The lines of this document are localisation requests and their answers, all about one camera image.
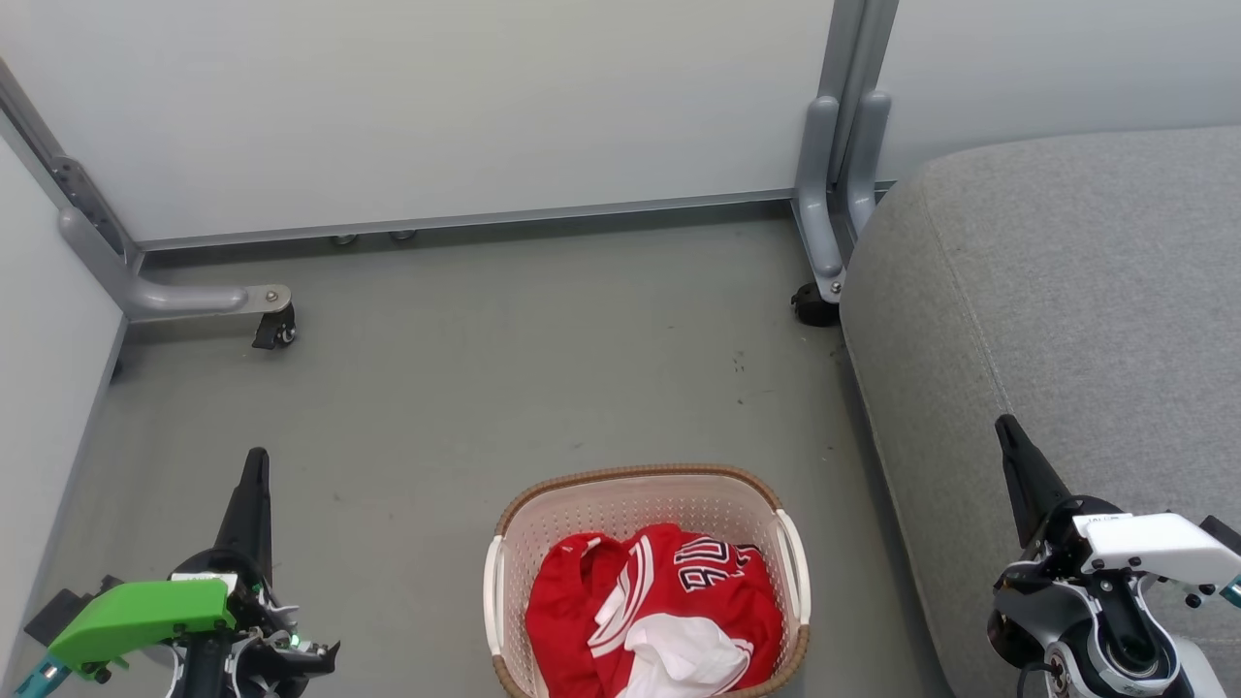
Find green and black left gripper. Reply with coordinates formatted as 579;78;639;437
47;447;340;684

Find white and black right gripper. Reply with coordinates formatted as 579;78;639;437
996;415;1241;610

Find red shorts with white stripe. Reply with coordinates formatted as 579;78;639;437
525;533;631;698

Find red basketball jersey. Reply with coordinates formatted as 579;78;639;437
582;523;784;698

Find grey fabric sofa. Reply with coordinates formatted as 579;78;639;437
840;126;1241;698

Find black caster wheel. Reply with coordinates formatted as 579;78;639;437
252;302;298;351
791;282;842;329

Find grey partition foot with plate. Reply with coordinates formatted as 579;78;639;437
0;58;292;326

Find white partition panel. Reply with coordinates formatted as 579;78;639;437
0;136;129;684
0;0;837;243
875;0;1241;183

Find beige perforated laundry basket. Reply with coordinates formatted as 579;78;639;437
483;463;811;698

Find grey partition bottom rail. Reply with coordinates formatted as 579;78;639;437
136;189;798;253

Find grey partition post with feet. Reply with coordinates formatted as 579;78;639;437
793;0;899;303

